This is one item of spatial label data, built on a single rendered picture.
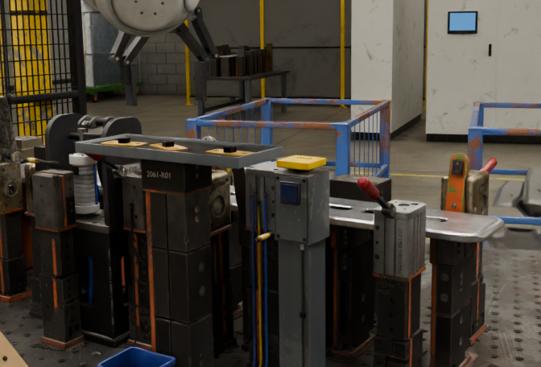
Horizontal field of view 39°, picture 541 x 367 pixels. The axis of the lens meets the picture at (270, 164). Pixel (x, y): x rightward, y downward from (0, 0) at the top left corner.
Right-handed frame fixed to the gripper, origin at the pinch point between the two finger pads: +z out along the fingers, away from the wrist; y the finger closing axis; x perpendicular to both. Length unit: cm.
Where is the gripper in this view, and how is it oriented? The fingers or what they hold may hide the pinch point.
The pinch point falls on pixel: (167, 96)
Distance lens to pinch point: 138.1
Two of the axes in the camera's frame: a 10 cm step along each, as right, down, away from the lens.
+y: 8.3, -1.0, 5.4
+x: -5.5, -1.3, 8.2
